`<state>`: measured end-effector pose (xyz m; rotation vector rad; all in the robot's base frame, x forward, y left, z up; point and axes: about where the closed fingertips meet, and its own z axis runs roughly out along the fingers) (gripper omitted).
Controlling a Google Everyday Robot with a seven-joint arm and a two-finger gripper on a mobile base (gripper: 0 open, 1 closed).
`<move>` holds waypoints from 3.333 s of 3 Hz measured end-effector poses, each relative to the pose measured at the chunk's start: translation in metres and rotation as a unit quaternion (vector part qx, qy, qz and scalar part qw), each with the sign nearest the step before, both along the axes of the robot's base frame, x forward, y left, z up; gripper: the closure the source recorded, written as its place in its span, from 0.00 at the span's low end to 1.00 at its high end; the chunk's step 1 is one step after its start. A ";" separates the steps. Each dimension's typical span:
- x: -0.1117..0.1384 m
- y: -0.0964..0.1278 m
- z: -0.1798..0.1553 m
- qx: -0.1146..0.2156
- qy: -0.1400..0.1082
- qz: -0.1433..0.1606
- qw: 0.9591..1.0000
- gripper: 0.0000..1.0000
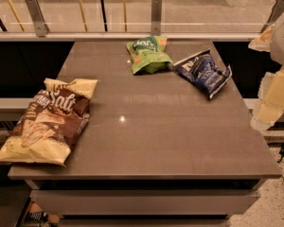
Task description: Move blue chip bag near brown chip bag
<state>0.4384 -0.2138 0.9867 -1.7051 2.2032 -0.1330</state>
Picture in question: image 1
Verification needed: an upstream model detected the metal railing post left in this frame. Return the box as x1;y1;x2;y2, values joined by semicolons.
25;0;49;37

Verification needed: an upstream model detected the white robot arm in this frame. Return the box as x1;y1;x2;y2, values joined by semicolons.
248;12;284;131

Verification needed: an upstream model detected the grey counter drawer cabinet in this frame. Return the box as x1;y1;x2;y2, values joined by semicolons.
30;189;260;227

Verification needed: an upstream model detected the green chip bag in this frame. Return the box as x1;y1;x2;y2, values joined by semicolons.
127;36;173;75

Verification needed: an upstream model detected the metal railing post middle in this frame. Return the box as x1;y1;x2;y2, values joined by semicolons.
151;0;163;36

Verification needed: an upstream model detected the blue chip bag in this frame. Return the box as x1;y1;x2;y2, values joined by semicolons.
172;49;232;99

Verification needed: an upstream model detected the brown chip bag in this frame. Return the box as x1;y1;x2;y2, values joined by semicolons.
0;79;98;166

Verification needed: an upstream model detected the yellow taped gripper finger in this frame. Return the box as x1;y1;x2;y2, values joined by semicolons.
250;66;284;131
248;25;275;52

